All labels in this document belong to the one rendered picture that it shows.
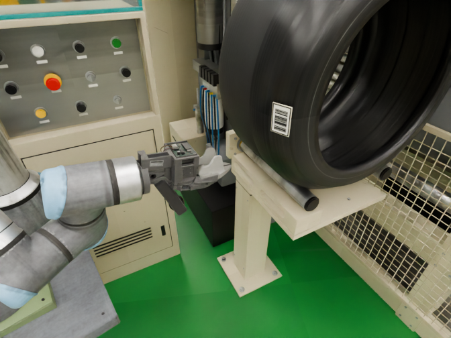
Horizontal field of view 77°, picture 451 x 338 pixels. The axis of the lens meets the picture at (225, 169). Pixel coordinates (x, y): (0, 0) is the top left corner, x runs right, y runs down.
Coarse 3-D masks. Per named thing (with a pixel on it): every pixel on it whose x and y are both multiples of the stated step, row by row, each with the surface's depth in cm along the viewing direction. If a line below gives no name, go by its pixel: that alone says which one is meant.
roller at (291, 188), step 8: (240, 144) 96; (248, 152) 92; (256, 160) 89; (264, 168) 86; (272, 176) 83; (280, 176) 80; (280, 184) 80; (288, 184) 78; (296, 184) 76; (288, 192) 78; (296, 192) 75; (304, 192) 74; (296, 200) 75; (304, 200) 73; (312, 200) 72; (304, 208) 73; (312, 208) 74
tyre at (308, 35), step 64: (256, 0) 55; (320, 0) 45; (384, 0) 47; (448, 0) 57; (256, 64) 54; (320, 64) 48; (384, 64) 89; (448, 64) 67; (256, 128) 59; (320, 128) 97; (384, 128) 87
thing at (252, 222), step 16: (240, 192) 127; (240, 208) 131; (256, 208) 125; (240, 224) 137; (256, 224) 131; (240, 240) 143; (256, 240) 139; (240, 256) 150; (256, 256) 147; (240, 272) 157; (256, 272) 156
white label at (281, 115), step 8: (272, 104) 52; (280, 104) 51; (272, 112) 53; (280, 112) 52; (288, 112) 51; (272, 120) 54; (280, 120) 53; (288, 120) 52; (272, 128) 55; (280, 128) 54; (288, 128) 53; (288, 136) 54
